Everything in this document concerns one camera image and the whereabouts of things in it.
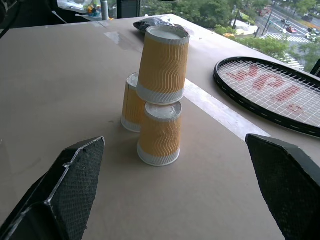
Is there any black plastic bag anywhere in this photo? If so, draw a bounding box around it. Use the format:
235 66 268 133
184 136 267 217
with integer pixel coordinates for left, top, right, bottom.
133 16 194 36

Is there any black tennis racket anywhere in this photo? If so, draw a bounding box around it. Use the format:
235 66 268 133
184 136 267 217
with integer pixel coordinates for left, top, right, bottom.
213 56 320 138

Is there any colourful toy figure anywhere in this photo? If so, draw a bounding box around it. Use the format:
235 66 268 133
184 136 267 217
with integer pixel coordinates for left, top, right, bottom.
86 3 101 16

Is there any yellow ribbed paper cup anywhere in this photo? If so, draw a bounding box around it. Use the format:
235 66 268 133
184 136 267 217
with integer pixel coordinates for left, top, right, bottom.
136 25 191 105
136 100 183 167
120 71 146 133

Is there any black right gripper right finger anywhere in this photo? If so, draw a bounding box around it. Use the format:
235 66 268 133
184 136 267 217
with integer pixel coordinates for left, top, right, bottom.
245 133 320 240

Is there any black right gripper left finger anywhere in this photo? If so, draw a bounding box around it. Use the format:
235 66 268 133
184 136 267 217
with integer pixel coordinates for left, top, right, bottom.
0 136 106 240

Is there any grey metal pole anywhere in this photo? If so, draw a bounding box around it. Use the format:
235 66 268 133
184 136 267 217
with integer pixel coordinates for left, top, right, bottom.
101 0 110 21

